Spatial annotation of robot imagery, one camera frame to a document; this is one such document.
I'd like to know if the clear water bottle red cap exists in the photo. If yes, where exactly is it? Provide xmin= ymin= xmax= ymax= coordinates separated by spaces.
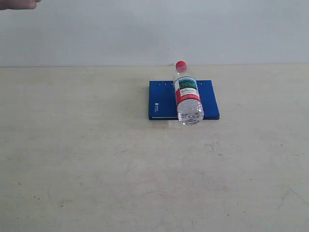
xmin=173 ymin=61 xmax=204 ymax=125

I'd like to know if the blue ring binder notebook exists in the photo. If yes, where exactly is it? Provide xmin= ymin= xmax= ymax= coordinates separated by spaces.
xmin=149 ymin=80 xmax=220 ymax=120

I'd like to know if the person's bare hand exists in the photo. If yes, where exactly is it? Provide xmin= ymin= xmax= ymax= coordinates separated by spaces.
xmin=0 ymin=0 xmax=41 ymax=11

